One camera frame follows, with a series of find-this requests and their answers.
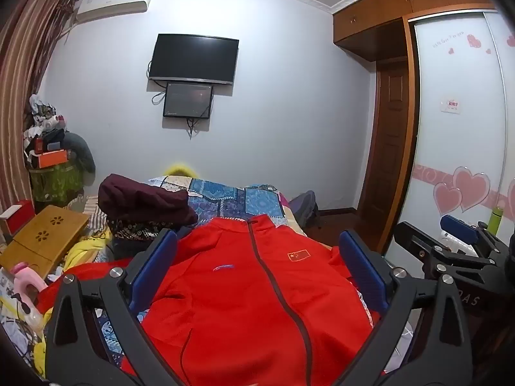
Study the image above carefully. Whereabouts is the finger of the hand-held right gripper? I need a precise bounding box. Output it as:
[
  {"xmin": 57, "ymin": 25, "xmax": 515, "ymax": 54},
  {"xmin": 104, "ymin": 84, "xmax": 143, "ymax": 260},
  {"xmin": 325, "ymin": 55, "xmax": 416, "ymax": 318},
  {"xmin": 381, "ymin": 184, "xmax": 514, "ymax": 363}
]
[
  {"xmin": 392, "ymin": 220, "xmax": 497, "ymax": 281},
  {"xmin": 440, "ymin": 214, "xmax": 504, "ymax": 259}
]

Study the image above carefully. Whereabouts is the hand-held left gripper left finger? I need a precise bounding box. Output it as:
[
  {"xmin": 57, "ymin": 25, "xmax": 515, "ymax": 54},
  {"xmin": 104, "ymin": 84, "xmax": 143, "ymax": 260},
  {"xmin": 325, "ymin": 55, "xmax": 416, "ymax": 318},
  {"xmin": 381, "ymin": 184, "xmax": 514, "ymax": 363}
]
[{"xmin": 45, "ymin": 228, "xmax": 186, "ymax": 386}]

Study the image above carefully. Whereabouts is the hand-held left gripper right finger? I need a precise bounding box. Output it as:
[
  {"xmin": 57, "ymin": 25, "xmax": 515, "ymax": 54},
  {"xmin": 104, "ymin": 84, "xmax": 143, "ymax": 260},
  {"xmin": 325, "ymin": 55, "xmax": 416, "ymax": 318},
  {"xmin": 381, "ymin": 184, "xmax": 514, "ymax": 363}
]
[{"xmin": 339, "ymin": 228, "xmax": 476, "ymax": 386}]

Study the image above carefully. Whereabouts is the red zip jacket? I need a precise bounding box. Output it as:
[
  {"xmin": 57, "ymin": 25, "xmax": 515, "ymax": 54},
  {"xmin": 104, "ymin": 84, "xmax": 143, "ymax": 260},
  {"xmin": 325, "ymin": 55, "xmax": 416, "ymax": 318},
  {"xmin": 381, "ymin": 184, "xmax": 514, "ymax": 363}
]
[{"xmin": 47, "ymin": 214, "xmax": 388, "ymax": 386}]

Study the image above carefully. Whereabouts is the green bottle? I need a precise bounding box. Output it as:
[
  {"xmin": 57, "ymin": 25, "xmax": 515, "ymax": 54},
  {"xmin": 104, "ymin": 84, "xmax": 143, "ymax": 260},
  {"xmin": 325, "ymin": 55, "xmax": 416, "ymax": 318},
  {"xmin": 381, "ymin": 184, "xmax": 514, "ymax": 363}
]
[{"xmin": 488, "ymin": 206, "xmax": 504, "ymax": 235}]

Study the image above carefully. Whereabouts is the black patterned cloth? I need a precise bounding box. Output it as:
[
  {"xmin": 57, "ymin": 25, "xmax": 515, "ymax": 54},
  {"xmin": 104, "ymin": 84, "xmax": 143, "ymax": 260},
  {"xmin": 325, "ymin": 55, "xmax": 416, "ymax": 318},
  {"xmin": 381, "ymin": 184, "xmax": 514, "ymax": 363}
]
[{"xmin": 106, "ymin": 216, "xmax": 162, "ymax": 243}]

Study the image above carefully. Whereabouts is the maroon folded garment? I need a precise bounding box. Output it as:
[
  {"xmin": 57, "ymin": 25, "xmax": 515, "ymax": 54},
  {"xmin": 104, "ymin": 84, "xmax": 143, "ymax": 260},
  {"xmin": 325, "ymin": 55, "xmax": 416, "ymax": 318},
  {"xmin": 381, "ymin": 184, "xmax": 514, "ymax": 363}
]
[{"xmin": 98, "ymin": 174, "xmax": 199, "ymax": 226}]

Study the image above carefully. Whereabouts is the yellow garment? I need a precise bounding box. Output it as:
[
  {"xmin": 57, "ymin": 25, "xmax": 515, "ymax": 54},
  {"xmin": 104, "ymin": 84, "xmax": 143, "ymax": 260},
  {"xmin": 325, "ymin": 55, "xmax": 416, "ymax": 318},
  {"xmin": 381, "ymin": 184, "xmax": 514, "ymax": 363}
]
[{"xmin": 65, "ymin": 232, "xmax": 114, "ymax": 267}]

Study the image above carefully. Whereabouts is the striped bed sheet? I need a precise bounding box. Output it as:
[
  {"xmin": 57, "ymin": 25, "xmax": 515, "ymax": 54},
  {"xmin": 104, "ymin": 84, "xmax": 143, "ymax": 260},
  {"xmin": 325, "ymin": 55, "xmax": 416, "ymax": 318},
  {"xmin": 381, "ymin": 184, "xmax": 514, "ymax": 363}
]
[{"xmin": 80, "ymin": 194, "xmax": 110, "ymax": 232}]

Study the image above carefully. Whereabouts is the grey backpack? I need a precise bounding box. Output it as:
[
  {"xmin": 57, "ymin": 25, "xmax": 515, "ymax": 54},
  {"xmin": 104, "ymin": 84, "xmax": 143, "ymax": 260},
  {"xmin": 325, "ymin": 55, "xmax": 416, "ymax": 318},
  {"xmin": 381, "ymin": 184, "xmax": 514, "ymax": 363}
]
[{"xmin": 287, "ymin": 191, "xmax": 321, "ymax": 231}]

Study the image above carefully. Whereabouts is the white heart-print wardrobe door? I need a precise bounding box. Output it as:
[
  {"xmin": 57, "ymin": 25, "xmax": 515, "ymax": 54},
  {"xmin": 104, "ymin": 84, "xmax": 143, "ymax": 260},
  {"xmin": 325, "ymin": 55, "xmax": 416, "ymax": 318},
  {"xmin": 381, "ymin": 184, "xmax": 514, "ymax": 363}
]
[{"xmin": 383, "ymin": 9, "xmax": 515, "ymax": 259}]

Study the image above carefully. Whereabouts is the wooden room door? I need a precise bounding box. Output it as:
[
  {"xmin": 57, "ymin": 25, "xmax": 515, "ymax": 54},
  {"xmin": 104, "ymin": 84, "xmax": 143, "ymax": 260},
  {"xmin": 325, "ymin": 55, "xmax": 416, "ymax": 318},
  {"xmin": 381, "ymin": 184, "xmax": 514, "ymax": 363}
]
[{"xmin": 357, "ymin": 58, "xmax": 412, "ymax": 252}]

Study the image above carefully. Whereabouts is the patchwork printed blanket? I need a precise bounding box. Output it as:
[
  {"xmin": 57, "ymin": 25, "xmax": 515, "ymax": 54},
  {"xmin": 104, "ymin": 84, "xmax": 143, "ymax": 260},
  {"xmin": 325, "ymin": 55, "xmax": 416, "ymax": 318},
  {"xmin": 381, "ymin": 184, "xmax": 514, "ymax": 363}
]
[{"xmin": 94, "ymin": 174, "xmax": 381, "ymax": 371}]

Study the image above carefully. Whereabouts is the yellow fuzzy pillow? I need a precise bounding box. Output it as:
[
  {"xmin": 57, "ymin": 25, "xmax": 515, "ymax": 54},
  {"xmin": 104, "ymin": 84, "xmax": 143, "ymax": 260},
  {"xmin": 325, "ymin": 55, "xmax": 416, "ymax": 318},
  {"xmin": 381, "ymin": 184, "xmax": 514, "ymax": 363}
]
[{"xmin": 166, "ymin": 163, "xmax": 199, "ymax": 180}]

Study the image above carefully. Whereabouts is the bamboo folding table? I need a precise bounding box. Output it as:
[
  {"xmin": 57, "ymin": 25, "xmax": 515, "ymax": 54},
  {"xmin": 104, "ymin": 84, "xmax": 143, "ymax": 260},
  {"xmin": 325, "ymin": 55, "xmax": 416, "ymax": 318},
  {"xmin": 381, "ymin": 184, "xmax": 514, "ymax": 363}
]
[{"xmin": 0, "ymin": 205, "xmax": 91, "ymax": 277}]

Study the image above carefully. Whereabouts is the pink toy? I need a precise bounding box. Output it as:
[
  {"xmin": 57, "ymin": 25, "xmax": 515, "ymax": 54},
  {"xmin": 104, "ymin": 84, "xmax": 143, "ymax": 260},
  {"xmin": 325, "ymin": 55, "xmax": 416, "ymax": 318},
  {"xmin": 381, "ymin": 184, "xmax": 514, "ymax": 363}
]
[{"xmin": 11, "ymin": 262, "xmax": 48, "ymax": 303}]

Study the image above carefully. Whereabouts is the green patterned storage box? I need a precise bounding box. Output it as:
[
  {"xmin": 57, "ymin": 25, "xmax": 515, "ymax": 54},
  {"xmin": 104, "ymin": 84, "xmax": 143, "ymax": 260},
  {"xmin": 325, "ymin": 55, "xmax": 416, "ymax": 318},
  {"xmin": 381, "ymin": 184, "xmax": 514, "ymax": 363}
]
[{"xmin": 28, "ymin": 162, "xmax": 85, "ymax": 205}]

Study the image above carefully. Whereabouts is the red box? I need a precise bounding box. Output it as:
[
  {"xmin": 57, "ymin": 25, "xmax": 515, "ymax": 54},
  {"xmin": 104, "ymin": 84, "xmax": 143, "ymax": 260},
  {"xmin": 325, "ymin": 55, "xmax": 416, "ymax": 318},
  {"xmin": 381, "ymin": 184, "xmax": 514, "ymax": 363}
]
[{"xmin": 0, "ymin": 200, "xmax": 36, "ymax": 234}]

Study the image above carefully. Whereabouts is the orange box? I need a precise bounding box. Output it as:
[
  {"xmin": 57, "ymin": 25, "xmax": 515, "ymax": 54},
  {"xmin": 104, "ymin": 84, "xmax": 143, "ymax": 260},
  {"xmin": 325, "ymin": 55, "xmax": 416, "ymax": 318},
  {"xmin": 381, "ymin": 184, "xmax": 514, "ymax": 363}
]
[{"xmin": 33, "ymin": 149, "xmax": 69, "ymax": 170}]

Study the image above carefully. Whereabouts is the pile of clutter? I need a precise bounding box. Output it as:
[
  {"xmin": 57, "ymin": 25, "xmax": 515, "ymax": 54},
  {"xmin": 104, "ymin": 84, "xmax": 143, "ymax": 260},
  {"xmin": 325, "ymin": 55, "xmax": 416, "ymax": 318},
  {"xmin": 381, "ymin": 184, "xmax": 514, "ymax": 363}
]
[{"xmin": 22, "ymin": 94, "xmax": 70, "ymax": 157}]

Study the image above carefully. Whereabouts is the wooden overhead cabinet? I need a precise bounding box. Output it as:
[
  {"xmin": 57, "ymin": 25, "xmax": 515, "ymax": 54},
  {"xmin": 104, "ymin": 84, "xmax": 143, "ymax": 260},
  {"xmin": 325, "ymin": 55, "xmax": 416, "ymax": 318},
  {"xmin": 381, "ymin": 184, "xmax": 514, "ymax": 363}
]
[{"xmin": 332, "ymin": 0, "xmax": 515, "ymax": 63}]

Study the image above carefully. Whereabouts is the striped brown curtain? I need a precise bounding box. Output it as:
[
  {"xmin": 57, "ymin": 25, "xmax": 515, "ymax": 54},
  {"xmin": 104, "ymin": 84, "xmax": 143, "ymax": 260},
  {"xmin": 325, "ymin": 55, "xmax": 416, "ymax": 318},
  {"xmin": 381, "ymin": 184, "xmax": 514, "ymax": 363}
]
[{"xmin": 0, "ymin": 0, "xmax": 78, "ymax": 212}]

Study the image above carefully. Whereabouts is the white air conditioner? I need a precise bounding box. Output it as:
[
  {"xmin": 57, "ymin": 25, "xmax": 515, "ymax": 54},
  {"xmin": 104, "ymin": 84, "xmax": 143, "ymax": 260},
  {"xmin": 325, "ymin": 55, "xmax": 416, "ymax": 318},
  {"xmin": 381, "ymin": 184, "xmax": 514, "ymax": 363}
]
[{"xmin": 75, "ymin": 0, "xmax": 156, "ymax": 25}]

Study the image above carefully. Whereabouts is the black monitor cable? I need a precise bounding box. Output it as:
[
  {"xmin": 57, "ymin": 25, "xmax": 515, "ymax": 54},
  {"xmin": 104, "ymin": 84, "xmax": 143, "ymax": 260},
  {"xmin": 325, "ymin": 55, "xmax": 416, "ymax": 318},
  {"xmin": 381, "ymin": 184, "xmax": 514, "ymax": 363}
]
[{"xmin": 184, "ymin": 116, "xmax": 202, "ymax": 141}]

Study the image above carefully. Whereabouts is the small black wall monitor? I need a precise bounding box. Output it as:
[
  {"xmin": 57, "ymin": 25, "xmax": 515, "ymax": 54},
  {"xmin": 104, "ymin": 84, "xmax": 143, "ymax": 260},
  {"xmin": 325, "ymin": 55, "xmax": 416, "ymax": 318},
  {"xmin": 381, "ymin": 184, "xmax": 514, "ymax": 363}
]
[{"xmin": 163, "ymin": 82, "xmax": 214, "ymax": 120}]

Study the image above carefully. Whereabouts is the black wall television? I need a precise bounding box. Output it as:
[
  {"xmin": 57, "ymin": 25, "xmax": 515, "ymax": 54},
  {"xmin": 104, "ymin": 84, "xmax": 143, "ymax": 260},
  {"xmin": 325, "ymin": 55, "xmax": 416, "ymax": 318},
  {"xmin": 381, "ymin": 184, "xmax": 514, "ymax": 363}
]
[{"xmin": 147, "ymin": 33, "xmax": 240, "ymax": 86}]

